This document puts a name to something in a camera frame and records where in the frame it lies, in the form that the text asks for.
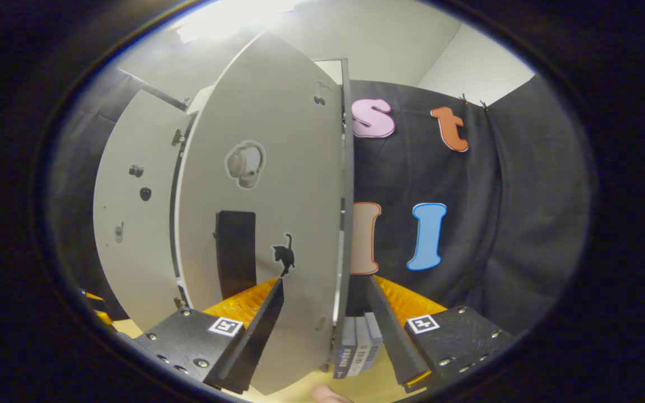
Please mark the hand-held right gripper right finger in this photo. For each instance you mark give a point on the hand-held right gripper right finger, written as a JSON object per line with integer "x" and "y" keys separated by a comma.
{"x": 392, "y": 330}

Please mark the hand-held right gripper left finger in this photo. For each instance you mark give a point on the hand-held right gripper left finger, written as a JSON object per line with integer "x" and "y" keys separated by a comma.
{"x": 255, "y": 336}

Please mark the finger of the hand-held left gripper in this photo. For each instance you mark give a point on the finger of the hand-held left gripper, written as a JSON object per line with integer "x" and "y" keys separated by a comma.
{"x": 98, "y": 310}

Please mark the white shoe cabinet door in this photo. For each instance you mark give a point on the white shoe cabinet door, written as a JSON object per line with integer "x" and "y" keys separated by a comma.
{"x": 289, "y": 179}
{"x": 132, "y": 252}

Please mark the white shoe cabinet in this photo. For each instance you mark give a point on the white shoe cabinet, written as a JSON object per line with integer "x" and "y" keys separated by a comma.
{"x": 200, "y": 102}

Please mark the blue grey book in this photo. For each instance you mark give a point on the blue grey book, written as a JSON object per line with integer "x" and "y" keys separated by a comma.
{"x": 374, "y": 336}

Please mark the white book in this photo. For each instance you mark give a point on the white book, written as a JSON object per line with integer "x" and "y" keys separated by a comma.
{"x": 361, "y": 347}

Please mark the dark grey book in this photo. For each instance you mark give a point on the dark grey book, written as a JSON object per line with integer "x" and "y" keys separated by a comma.
{"x": 344, "y": 350}

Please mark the black backdrop cloth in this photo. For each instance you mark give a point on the black backdrop cloth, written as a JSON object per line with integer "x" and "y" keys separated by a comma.
{"x": 76, "y": 168}
{"x": 524, "y": 224}

